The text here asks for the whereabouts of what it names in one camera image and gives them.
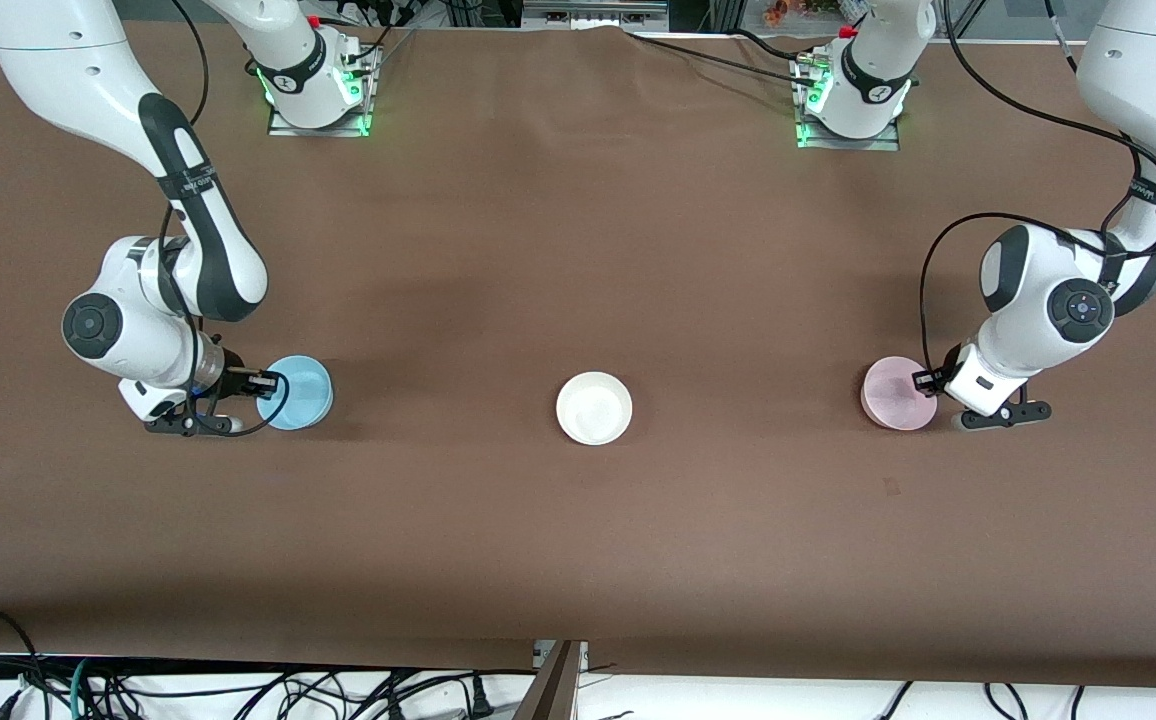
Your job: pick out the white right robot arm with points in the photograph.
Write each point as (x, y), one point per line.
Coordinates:
(48, 60)

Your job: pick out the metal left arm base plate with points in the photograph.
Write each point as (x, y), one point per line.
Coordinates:
(888, 140)

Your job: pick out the light blue bowl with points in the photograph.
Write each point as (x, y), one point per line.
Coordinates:
(300, 395)

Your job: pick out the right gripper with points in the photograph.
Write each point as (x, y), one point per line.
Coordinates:
(229, 377)

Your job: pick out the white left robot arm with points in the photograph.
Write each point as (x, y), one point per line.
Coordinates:
(1138, 70)

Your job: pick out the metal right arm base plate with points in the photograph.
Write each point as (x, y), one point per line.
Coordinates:
(363, 100)

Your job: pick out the pink bowl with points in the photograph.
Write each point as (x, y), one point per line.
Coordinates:
(893, 395)

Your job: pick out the dark angled beam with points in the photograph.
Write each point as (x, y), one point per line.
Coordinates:
(553, 690)

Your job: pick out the white bowl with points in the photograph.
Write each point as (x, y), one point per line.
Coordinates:
(593, 408)

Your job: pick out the brown table cover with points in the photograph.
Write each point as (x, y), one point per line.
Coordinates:
(738, 550)

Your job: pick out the black power plug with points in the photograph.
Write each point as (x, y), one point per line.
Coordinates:
(480, 700)

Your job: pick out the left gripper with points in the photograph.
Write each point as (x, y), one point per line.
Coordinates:
(947, 365)

